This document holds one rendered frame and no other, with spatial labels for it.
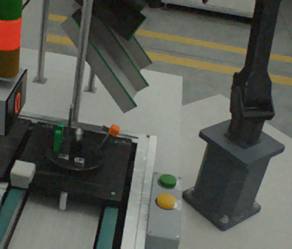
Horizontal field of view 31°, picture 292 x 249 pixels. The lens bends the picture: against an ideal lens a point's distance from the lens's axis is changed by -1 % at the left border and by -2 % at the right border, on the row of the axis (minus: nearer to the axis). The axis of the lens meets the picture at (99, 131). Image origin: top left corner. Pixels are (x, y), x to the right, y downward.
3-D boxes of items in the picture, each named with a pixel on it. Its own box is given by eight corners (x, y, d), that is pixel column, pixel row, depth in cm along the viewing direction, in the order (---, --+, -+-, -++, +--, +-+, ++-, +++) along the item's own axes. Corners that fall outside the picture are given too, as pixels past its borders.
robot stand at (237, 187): (261, 211, 128) (286, 146, 118) (222, 232, 120) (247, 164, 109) (218, 178, 138) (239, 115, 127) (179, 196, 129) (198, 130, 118)
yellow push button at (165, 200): (174, 201, 113) (176, 194, 112) (173, 213, 110) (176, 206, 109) (156, 198, 113) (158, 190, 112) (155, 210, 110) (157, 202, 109)
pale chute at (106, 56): (136, 92, 145) (149, 85, 143) (123, 114, 134) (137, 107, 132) (78, 8, 138) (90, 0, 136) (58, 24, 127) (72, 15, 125)
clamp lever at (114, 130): (104, 150, 118) (121, 127, 114) (102, 155, 116) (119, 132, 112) (90, 143, 117) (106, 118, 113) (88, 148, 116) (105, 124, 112)
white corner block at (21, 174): (35, 177, 114) (35, 163, 112) (30, 190, 110) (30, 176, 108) (14, 173, 114) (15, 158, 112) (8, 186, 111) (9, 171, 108)
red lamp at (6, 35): (24, 41, 87) (25, 13, 84) (15, 52, 83) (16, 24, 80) (-5, 35, 87) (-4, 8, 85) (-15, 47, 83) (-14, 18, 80)
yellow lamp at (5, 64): (22, 67, 90) (24, 41, 87) (14, 80, 86) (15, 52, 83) (-5, 62, 90) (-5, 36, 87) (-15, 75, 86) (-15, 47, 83)
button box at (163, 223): (177, 196, 123) (183, 176, 120) (174, 261, 105) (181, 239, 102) (148, 190, 123) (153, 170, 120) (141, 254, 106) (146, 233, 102)
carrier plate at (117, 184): (131, 145, 129) (132, 138, 128) (119, 208, 109) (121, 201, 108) (37, 127, 131) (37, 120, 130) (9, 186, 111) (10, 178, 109)
